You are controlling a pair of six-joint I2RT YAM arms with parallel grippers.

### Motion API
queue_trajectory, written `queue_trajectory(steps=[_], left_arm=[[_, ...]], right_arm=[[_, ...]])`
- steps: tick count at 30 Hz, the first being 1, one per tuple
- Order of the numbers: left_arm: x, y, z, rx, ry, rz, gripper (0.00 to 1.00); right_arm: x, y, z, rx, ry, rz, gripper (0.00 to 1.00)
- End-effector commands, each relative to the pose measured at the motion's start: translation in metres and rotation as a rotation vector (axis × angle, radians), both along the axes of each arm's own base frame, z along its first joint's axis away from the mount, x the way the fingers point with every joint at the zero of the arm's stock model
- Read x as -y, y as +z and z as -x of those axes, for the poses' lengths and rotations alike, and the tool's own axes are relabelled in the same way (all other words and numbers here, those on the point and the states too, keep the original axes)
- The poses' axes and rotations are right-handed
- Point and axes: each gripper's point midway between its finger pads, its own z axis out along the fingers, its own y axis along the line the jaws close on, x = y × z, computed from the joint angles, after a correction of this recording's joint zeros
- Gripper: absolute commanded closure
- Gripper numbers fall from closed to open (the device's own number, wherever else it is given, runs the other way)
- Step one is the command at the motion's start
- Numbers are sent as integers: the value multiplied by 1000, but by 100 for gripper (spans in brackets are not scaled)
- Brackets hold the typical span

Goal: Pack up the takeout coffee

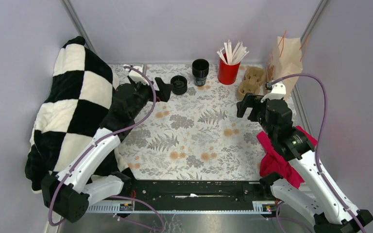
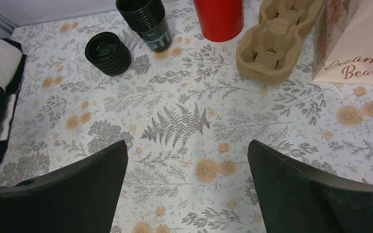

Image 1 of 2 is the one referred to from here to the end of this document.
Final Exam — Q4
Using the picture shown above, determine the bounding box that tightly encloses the brown cardboard cup carrier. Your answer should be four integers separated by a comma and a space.
237, 67, 266, 100

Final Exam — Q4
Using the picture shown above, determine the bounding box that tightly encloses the crumpled magenta cloth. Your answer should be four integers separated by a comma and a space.
256, 129, 305, 189

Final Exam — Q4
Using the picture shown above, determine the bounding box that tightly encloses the floral tablecloth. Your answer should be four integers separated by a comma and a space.
117, 64, 266, 181

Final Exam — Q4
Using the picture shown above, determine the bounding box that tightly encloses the black white checkered blanket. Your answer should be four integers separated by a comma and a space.
25, 36, 119, 194

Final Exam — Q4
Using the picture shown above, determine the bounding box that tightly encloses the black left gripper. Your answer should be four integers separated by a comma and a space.
129, 74, 173, 118

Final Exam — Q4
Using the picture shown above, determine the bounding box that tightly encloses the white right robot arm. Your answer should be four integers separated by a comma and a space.
237, 93, 373, 233

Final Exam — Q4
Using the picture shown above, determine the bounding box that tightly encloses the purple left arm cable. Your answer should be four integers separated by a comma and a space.
47, 66, 166, 232

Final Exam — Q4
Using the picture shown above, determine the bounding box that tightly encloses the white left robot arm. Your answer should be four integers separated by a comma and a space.
41, 77, 173, 223

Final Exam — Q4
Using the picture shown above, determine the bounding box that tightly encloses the red cup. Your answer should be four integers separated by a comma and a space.
218, 58, 240, 85

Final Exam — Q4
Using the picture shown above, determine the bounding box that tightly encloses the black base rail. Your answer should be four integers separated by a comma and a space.
121, 180, 276, 212

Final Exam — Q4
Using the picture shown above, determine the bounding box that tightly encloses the tan paper bag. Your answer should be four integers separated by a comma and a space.
266, 34, 309, 82

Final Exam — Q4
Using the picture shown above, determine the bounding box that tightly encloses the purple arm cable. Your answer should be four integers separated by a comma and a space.
47, 66, 166, 232
267, 73, 367, 233

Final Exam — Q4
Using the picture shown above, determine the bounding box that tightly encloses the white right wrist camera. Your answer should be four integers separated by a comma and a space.
261, 82, 287, 103

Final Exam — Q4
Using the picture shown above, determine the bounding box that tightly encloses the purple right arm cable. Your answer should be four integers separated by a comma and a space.
267, 73, 367, 233

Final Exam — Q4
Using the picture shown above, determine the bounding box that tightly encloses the white wrapped straws bundle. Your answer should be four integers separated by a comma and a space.
217, 40, 249, 66

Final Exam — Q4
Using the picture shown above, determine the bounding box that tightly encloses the stack of black cups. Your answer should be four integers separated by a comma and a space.
192, 59, 209, 86

